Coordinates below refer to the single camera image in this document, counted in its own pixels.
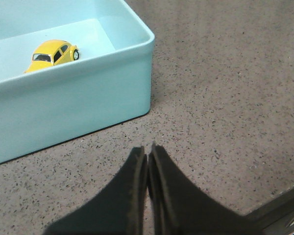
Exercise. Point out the yellow toy beetle car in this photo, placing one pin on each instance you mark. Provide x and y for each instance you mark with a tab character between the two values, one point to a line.
51	53

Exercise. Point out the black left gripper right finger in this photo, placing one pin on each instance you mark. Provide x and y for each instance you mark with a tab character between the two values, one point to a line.
181	208

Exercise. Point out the light blue plastic box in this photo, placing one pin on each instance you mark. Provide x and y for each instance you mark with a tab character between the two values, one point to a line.
109	83

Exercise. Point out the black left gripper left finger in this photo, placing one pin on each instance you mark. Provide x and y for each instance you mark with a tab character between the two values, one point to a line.
117	210

